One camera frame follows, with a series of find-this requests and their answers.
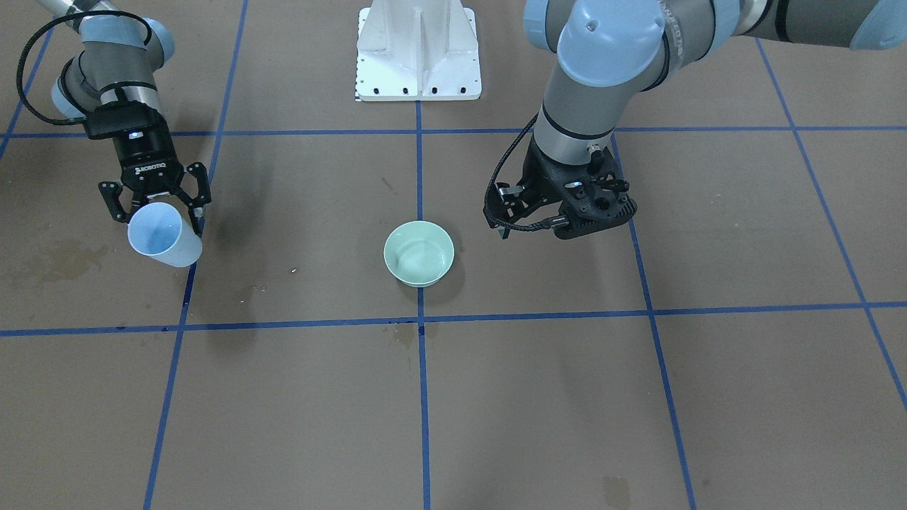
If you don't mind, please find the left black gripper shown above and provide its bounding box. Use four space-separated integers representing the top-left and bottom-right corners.
485 138 589 239

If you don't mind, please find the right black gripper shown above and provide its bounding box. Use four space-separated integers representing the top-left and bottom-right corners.
99 127 211 237

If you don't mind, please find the light blue plastic cup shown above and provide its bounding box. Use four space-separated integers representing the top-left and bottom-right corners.
127 203 202 268

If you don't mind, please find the mint green bowl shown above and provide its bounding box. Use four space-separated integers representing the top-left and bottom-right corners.
383 220 456 288

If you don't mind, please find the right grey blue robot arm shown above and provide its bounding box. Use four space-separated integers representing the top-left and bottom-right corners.
16 1 213 235

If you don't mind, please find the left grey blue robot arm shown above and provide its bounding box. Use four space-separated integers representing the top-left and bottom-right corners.
483 1 906 239

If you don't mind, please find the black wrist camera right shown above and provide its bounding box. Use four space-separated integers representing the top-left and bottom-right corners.
82 101 165 141

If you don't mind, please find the white column pedestal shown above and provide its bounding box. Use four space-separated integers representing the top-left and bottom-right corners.
354 1 483 101

